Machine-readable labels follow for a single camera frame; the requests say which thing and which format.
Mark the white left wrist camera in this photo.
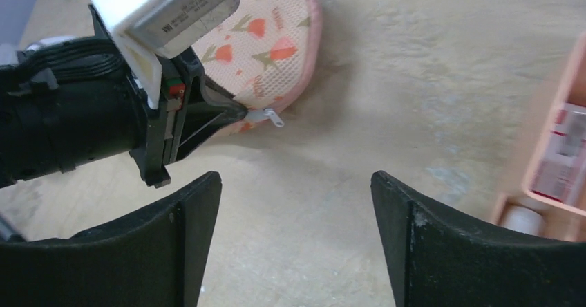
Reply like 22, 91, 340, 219
91, 0, 240, 109

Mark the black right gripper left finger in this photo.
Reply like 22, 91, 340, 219
1, 171, 222, 306

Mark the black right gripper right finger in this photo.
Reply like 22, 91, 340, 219
370, 171, 585, 306

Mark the orange plastic desk organizer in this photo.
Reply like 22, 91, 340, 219
491, 35, 585, 242

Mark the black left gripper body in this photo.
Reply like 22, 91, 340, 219
89, 4, 250, 189

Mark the floral mesh laundry bag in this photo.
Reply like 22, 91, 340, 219
192, 0, 322, 136

